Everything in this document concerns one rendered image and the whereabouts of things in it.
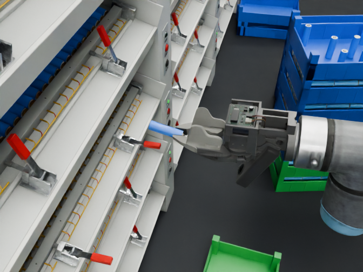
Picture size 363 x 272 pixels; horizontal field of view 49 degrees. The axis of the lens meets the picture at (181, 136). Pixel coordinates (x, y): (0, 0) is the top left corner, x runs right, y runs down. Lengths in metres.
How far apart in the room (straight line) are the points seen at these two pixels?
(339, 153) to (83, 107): 0.41
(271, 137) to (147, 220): 0.63
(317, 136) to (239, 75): 1.26
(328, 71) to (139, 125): 0.51
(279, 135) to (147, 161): 0.50
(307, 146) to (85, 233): 0.41
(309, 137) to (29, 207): 0.43
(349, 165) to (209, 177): 0.82
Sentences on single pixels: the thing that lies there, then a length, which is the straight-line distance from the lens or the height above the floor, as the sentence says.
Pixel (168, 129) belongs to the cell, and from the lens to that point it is 0.73.
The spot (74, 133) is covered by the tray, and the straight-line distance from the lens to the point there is 0.63.
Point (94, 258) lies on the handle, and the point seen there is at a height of 0.52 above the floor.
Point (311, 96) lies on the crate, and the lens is 1.15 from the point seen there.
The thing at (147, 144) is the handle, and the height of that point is 0.52.
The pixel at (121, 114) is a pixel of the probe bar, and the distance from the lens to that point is 0.89.
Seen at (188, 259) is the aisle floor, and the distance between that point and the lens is 1.26.
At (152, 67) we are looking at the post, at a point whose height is 0.58.
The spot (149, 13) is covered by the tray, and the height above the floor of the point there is 0.72.
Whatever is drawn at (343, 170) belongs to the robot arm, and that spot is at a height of 0.62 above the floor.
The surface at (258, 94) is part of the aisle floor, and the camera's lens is 1.81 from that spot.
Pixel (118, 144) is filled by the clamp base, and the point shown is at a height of 0.50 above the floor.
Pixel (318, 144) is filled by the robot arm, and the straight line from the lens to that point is 0.67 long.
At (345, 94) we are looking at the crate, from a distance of 1.17.
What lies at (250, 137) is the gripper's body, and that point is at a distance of 0.66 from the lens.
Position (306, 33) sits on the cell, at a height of 0.53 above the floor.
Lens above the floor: 1.12
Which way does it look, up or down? 45 degrees down
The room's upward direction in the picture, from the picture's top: straight up
